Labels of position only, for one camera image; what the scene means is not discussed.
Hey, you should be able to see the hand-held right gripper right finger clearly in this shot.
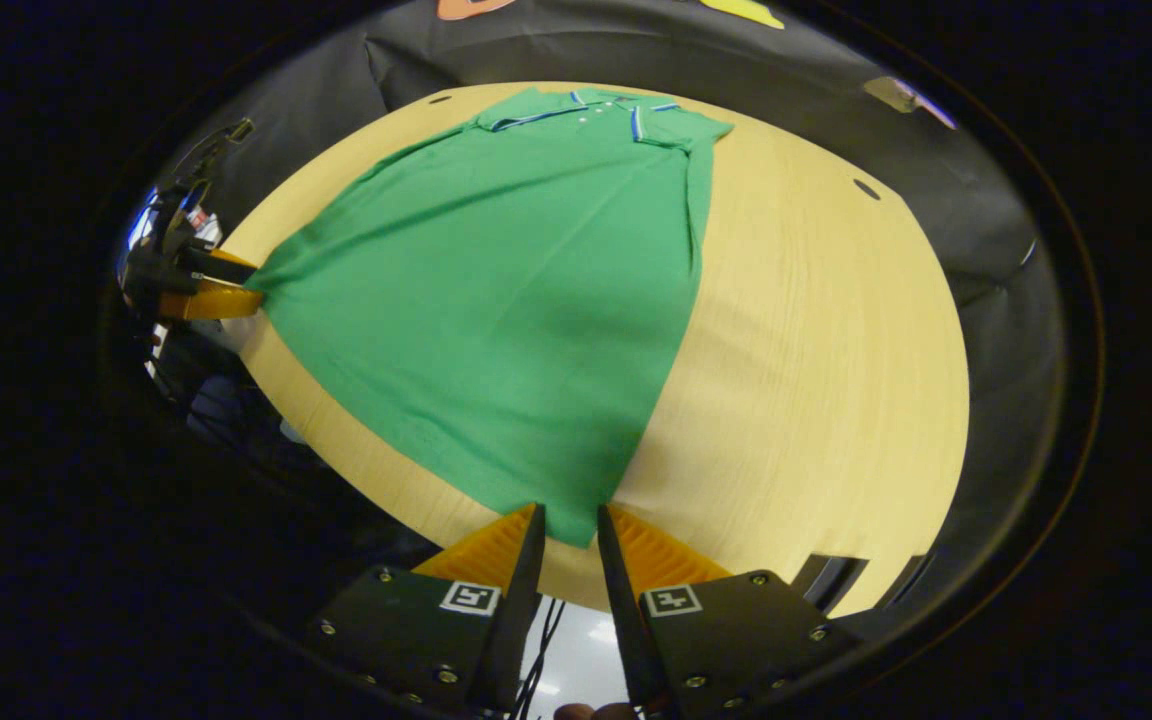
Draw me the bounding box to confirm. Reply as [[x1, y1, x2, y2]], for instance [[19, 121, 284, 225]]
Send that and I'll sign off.
[[596, 505, 862, 716]]

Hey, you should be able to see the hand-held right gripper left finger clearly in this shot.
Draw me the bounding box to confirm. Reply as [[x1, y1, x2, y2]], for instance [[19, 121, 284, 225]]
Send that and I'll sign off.
[[306, 503, 547, 716]]

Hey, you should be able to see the green T-shirt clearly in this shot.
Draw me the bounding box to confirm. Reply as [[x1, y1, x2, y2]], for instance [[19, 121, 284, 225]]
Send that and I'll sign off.
[[244, 87, 735, 549]]

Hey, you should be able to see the white and red object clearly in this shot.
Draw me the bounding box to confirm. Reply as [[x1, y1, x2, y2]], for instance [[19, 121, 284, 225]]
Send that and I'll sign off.
[[181, 200, 227, 241]]

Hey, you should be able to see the black cable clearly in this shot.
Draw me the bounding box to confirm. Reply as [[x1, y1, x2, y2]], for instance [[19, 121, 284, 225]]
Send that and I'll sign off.
[[514, 598, 569, 720]]

